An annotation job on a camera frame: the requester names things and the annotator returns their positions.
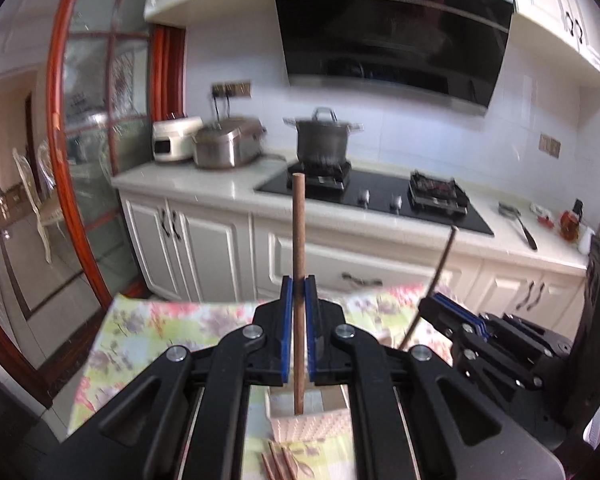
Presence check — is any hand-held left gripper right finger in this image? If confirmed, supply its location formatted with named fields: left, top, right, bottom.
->
left=304, top=274, right=567, bottom=480

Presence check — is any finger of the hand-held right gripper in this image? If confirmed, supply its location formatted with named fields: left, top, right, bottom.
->
left=418, top=301, right=545, bottom=392
left=430, top=293, right=575, bottom=358

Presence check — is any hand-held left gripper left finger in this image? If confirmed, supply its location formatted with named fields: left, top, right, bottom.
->
left=30, top=275, right=294, bottom=480

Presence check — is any white plastic utensil basket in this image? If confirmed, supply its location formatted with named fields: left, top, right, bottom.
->
left=265, top=387, right=352, bottom=445

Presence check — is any metal ladle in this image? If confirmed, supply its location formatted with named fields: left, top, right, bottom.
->
left=498, top=201, right=539, bottom=252

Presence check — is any white base cabinet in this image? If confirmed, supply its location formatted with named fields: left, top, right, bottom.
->
left=116, top=185, right=590, bottom=333

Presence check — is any red and white dish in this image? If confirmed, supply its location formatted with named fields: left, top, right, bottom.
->
left=530, top=203, right=556, bottom=226

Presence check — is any amber glass bottle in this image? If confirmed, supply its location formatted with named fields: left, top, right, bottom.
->
left=560, top=199, right=584, bottom=244

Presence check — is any floral tablecloth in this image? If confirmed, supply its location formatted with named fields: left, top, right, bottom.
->
left=69, top=282, right=455, bottom=480

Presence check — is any black glass gas cooktop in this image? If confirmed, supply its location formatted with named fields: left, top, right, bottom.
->
left=254, top=160, right=495, bottom=238

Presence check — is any grey lidded cooking pot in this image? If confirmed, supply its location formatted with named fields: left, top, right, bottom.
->
left=283, top=106, right=365, bottom=166

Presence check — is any silver rice cooker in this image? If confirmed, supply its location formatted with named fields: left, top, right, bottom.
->
left=192, top=116, right=267, bottom=170

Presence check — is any white rice cooker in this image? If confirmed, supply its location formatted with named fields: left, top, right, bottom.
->
left=151, top=116, right=203, bottom=163

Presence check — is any white dining chair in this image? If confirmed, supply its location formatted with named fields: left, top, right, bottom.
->
left=11, top=146, right=57, bottom=264

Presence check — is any black range hood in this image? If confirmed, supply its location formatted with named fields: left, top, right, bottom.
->
left=269, top=0, right=516, bottom=117

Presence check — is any wooden glass sliding door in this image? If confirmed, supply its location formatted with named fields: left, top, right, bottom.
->
left=46, top=0, right=157, bottom=303

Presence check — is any brass wall socket strip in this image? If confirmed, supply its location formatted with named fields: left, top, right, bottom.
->
left=211, top=81, right=252, bottom=99

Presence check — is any red-brown wooden door frame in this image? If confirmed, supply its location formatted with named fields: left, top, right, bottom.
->
left=0, top=24, right=187, bottom=409

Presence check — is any white wall cabinet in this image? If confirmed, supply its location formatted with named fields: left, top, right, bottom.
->
left=509, top=0, right=600, bottom=93

